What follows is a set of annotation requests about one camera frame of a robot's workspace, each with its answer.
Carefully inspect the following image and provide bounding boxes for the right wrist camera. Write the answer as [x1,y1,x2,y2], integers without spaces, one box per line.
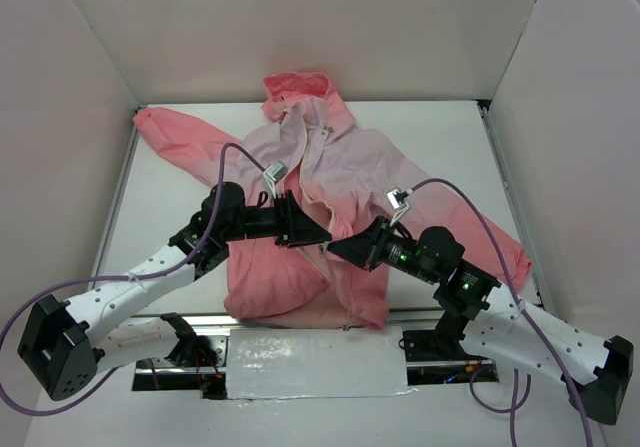
[386,188,413,226]

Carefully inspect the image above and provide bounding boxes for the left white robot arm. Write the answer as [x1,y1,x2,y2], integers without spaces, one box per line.
[18,182,331,401]

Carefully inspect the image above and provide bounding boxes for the white foil tape patch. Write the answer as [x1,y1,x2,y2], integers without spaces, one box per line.
[226,327,409,400]

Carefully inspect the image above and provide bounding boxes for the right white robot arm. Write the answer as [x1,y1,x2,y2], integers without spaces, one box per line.
[328,216,634,425]

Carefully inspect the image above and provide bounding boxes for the right aluminium table rail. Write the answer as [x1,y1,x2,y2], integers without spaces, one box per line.
[475,99,558,314]

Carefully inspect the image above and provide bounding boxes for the front aluminium table rail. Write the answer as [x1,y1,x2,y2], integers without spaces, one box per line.
[120,307,445,329]

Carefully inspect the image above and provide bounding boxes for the pink hooded zip jacket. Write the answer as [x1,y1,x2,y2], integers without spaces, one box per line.
[134,73,532,328]

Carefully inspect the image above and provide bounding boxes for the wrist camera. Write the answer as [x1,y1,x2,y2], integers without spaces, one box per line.
[386,188,413,226]
[262,161,288,199]

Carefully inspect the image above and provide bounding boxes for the aluminium table rail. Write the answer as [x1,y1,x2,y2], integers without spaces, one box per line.
[475,99,558,314]
[120,307,445,329]
[92,126,139,274]

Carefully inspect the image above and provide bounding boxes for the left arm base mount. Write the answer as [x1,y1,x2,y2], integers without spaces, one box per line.
[132,313,229,400]

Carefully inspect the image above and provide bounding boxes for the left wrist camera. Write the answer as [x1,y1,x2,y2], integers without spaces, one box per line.
[262,161,288,199]

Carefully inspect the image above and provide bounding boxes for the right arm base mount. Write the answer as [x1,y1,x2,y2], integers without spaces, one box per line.
[398,330,498,386]

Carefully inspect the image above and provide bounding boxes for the left aluminium table rail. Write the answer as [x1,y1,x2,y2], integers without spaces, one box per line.
[92,126,139,274]

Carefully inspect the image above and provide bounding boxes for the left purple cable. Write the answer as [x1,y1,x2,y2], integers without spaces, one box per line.
[0,142,266,421]

